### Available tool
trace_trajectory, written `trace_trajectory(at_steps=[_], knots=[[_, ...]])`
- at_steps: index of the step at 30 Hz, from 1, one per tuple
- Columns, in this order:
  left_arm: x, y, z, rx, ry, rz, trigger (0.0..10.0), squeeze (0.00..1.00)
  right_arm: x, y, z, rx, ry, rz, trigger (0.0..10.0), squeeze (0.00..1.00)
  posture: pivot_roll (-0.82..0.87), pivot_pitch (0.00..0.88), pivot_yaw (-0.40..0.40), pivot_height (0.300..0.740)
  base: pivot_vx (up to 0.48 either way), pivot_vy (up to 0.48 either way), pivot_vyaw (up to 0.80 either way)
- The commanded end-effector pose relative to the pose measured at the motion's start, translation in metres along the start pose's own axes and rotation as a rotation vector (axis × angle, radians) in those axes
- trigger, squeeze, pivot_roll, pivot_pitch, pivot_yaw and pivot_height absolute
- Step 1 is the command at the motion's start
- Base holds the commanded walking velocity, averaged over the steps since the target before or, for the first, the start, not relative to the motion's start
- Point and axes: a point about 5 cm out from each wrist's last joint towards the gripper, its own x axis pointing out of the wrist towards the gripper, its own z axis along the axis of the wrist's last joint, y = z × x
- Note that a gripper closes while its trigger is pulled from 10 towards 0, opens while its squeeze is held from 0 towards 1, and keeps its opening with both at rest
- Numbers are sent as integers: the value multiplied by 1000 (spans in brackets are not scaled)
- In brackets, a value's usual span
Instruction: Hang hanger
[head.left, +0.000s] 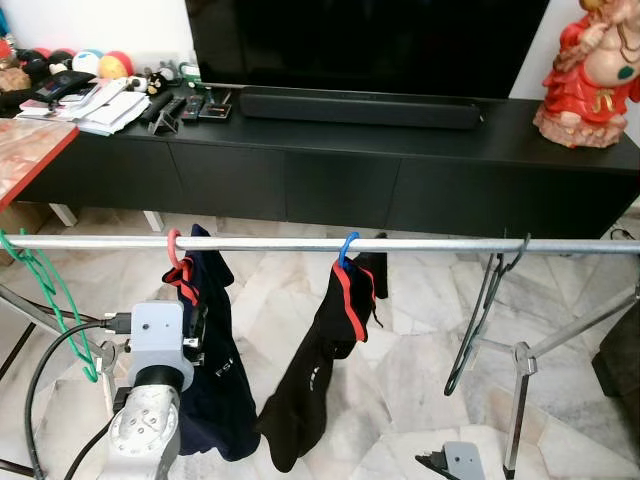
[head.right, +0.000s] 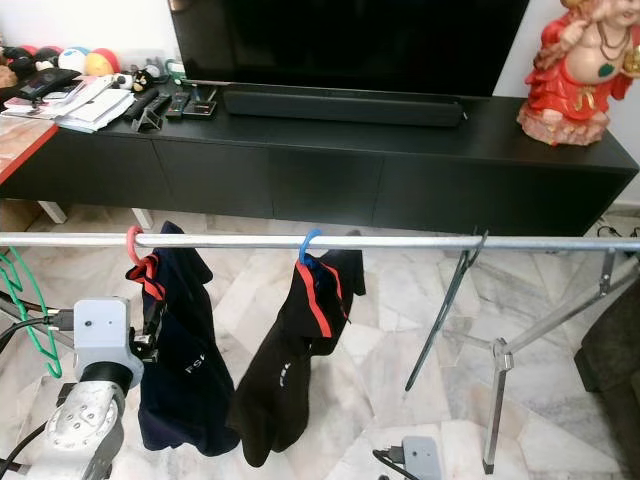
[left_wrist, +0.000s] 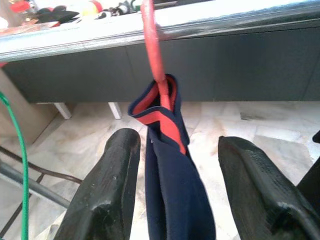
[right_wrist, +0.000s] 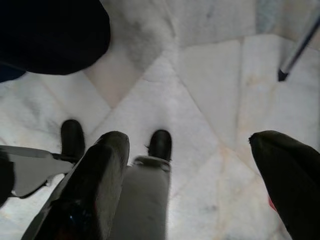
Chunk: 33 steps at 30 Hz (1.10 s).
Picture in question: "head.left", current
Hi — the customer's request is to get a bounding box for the red plastic hanger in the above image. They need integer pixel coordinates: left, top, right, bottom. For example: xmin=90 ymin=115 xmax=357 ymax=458
xmin=165 ymin=228 xmax=201 ymax=301

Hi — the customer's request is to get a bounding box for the dark navy shirt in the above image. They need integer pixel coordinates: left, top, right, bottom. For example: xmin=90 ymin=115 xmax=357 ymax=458
xmin=165 ymin=225 xmax=261 ymax=461

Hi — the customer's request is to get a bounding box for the blue plastic hanger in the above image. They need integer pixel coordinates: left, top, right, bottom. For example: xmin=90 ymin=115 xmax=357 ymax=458
xmin=337 ymin=232 xmax=359 ymax=271

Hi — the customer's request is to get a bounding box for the silver metal clothes rack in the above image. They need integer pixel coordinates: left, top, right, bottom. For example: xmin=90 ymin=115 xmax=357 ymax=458
xmin=0 ymin=232 xmax=640 ymax=476

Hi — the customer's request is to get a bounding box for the black shirt with red collar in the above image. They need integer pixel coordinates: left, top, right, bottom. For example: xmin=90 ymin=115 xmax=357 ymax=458
xmin=255 ymin=250 xmax=389 ymax=473

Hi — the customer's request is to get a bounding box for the black remote control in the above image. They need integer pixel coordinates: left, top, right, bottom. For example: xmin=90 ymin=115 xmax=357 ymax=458
xmin=140 ymin=92 xmax=188 ymax=126

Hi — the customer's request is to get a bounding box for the white paper stack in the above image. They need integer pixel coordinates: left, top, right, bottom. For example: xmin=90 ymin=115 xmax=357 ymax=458
xmin=75 ymin=78 xmax=151 ymax=136

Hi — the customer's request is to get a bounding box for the black television console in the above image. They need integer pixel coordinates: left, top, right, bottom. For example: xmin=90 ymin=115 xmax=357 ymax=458
xmin=15 ymin=95 xmax=640 ymax=239

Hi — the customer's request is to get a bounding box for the marble table with red edge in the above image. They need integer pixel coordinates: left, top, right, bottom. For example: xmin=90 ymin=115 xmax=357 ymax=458
xmin=0 ymin=118 xmax=79 ymax=211

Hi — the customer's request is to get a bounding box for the yellow red round plush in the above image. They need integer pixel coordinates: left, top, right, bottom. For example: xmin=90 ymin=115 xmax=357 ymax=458
xmin=98 ymin=50 xmax=134 ymax=81

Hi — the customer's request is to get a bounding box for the black soundbar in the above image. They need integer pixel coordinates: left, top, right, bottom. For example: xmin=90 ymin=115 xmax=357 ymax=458
xmin=240 ymin=88 xmax=484 ymax=130

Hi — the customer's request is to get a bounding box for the black wallet pouch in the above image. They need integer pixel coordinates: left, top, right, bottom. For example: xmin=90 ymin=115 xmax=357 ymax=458
xmin=30 ymin=70 xmax=96 ymax=104

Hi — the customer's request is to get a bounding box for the white blue round plush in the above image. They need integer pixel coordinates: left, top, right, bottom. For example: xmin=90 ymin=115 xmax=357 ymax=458
xmin=72 ymin=48 xmax=103 ymax=76

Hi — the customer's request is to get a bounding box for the red laughing figurine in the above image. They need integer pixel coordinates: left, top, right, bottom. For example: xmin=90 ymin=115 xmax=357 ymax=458
xmin=533 ymin=0 xmax=640 ymax=149

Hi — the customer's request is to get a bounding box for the black flat television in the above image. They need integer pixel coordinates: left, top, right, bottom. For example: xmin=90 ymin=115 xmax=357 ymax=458
xmin=185 ymin=0 xmax=554 ymax=99

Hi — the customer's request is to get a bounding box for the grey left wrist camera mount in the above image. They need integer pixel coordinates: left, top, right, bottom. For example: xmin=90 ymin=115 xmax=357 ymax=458
xmin=128 ymin=302 xmax=196 ymax=391

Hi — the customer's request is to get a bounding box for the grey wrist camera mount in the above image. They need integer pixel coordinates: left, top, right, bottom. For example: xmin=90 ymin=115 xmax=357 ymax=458
xmin=443 ymin=441 xmax=488 ymax=480
xmin=128 ymin=302 xmax=196 ymax=391

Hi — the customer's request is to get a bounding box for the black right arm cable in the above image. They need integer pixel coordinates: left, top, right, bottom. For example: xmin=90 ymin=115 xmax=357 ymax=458
xmin=416 ymin=452 xmax=451 ymax=480

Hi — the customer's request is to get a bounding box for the black wire hanger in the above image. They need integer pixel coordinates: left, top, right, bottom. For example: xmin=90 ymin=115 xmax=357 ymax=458
xmin=445 ymin=235 xmax=531 ymax=396

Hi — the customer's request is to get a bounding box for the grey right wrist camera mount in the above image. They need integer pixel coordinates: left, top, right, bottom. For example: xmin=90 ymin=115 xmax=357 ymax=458
xmin=443 ymin=441 xmax=488 ymax=480

